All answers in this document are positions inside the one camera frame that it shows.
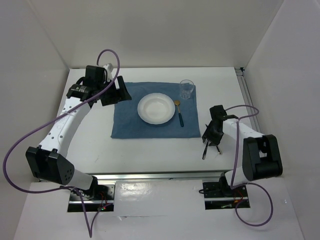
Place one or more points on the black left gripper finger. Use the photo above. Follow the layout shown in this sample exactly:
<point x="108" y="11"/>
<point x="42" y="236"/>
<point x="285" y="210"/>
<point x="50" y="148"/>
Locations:
<point x="106" y="101"/>
<point x="122" y="90"/>

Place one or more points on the silver knife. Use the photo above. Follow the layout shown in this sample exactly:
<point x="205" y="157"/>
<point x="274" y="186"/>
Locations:
<point x="205" y="151"/>

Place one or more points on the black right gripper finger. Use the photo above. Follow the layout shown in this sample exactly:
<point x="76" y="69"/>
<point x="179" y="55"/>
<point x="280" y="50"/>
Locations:
<point x="215" y="140"/>
<point x="208" y="136"/>

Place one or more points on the blue cloth placemat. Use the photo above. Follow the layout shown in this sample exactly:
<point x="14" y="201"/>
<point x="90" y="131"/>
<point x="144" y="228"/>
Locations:
<point x="128" y="125"/>

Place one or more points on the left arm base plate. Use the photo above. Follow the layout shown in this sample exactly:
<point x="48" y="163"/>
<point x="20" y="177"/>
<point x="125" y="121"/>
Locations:
<point x="102" y="200"/>

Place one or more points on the white scalloped plate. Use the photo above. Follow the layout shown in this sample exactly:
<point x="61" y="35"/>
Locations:
<point x="156" y="108"/>

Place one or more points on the gold spoon green handle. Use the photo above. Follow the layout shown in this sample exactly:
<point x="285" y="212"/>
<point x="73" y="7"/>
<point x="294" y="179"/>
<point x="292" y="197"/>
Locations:
<point x="177" y="104"/>

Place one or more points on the silver fork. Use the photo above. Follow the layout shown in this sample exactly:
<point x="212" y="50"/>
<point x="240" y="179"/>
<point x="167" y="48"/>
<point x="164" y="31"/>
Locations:
<point x="218" y="150"/>

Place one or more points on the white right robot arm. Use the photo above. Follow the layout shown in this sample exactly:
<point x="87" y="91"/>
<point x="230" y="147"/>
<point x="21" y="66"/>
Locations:
<point x="257" y="155"/>

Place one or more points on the aluminium frame rail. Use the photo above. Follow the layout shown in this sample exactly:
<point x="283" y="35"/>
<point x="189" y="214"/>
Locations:
<point x="256" y="94"/>

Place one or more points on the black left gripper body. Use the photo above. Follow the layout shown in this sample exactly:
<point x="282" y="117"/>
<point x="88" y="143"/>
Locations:
<point x="110" y="92"/>

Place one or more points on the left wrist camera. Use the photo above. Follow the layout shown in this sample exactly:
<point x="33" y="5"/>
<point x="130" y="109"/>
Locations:
<point x="109" y="69"/>

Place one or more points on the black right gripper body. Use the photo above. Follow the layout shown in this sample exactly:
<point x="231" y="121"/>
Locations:
<point x="217" y="132"/>

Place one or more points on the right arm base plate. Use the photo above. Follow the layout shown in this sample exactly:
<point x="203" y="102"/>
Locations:
<point x="218" y="196"/>

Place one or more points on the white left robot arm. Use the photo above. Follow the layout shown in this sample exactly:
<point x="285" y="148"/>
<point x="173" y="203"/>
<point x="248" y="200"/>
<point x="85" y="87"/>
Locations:
<point x="48" y="161"/>

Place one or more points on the clear drinking glass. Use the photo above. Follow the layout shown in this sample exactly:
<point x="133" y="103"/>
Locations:
<point x="186" y="88"/>

